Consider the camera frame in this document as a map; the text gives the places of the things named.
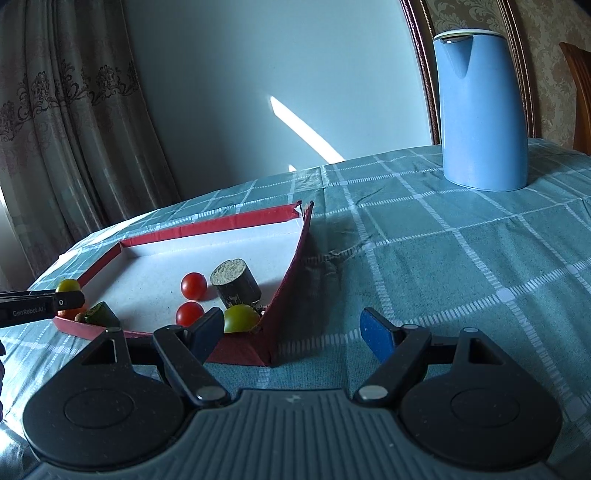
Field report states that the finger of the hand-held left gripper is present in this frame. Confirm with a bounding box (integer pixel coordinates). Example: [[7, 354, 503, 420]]
[[0, 290, 88, 310]]

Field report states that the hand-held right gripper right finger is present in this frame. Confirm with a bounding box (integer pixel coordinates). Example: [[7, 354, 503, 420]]
[[355, 307, 509, 407]]

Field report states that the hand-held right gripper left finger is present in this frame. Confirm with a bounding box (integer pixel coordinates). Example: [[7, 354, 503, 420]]
[[74, 307, 232, 407]]

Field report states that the red cherry tomato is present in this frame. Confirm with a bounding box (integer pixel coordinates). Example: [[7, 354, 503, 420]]
[[180, 272, 207, 301], [175, 301, 205, 326]]

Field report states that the large green tomato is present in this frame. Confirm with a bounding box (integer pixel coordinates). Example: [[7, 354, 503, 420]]
[[223, 304, 260, 334]]

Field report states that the red shallow cardboard box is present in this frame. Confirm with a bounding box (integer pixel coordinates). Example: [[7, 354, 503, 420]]
[[53, 199, 315, 367]]

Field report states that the white sheer curtain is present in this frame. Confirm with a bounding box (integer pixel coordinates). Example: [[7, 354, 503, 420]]
[[0, 185, 34, 291]]

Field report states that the teal checked tablecloth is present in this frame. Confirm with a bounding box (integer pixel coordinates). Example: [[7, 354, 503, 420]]
[[0, 138, 591, 480]]

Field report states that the beige patterned curtain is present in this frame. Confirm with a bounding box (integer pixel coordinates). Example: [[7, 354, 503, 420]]
[[0, 0, 182, 280]]

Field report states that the blue electric kettle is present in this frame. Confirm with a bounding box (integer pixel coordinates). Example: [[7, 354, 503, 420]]
[[433, 28, 529, 192]]

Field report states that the brown wooden chair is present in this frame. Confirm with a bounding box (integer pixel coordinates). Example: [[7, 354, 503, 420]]
[[558, 41, 591, 155]]

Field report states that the brown wooden wall frame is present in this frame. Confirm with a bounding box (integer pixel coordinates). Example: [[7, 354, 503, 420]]
[[399, 0, 539, 146]]

